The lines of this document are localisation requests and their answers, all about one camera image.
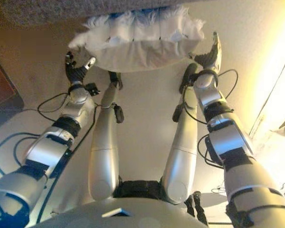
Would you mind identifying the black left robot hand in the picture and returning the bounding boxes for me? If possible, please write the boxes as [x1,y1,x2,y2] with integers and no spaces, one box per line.
[65,50,97,84]

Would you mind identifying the white fringed square cushion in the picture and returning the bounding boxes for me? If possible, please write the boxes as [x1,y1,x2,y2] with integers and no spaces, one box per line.
[68,4,207,73]

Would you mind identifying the grey fabric round armchair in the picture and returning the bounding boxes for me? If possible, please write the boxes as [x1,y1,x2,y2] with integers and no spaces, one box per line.
[0,0,182,26]

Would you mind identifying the grey robot torso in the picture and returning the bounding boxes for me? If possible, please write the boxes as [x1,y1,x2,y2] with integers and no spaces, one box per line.
[35,180,211,228]

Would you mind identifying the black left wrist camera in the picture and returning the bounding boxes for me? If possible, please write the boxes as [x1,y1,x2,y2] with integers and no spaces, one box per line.
[85,82,102,96]

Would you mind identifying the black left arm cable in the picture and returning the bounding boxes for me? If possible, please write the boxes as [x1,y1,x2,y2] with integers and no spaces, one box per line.
[0,92,105,178]

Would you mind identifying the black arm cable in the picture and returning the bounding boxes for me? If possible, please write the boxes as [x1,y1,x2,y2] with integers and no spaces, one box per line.
[180,68,238,167]
[0,92,105,178]

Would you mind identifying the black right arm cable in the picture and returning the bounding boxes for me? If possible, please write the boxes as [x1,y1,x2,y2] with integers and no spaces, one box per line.
[180,68,238,167]

